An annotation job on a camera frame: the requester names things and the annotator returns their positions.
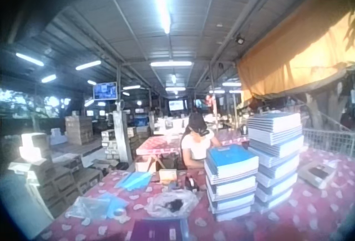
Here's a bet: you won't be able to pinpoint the red patterned far table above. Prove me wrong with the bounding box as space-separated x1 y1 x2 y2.
135 133 250 157

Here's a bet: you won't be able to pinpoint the short ceiling tube light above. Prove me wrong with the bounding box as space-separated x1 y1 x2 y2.
150 60 192 68

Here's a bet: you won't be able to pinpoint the white pillar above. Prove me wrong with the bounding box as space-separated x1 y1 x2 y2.
112 110 133 165

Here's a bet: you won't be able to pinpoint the stack of labelled cartons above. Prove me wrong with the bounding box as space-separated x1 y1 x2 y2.
100 126 141 160

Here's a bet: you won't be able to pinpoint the small cardboard box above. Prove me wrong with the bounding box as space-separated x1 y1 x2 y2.
158 168 178 185

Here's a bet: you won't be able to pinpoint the black tape dispenser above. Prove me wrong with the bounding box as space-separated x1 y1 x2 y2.
184 175 201 193

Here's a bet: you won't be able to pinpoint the blue plastic sleeves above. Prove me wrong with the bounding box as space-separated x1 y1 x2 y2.
114 171 153 191

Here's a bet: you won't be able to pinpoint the short stack of blue notebooks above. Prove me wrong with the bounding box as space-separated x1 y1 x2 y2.
204 145 260 222

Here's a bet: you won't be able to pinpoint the clear plastic bag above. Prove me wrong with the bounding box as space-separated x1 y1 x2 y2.
146 188 199 219

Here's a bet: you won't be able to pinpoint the pallet of brown cartons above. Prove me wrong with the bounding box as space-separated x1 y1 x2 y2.
64 115 95 146

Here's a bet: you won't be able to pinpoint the long ceiling tube light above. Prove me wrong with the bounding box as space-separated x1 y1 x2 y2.
154 0 171 34

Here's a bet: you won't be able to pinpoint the tall stack of blue notebooks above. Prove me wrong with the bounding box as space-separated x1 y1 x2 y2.
246 112 305 214

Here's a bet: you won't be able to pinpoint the purple notebook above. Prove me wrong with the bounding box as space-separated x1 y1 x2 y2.
129 218 187 241

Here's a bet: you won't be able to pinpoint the blue plastic bags pile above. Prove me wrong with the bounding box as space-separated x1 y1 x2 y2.
65 191 130 220

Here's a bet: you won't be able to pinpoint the orange tarp awning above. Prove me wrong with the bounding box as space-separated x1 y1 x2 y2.
236 0 355 104

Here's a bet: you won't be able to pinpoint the heap of brown cartons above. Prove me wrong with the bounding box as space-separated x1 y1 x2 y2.
7 132 104 217

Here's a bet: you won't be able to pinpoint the flat grey box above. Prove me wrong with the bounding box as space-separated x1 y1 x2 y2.
298 161 337 189

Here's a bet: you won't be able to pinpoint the red patterned tablecloth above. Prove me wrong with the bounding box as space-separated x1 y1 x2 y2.
35 138 355 241

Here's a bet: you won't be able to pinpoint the wall-mounted monitor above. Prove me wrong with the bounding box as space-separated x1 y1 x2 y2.
93 81 118 101

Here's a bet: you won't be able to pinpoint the wire mesh fence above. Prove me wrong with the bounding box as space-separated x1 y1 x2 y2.
301 113 355 156

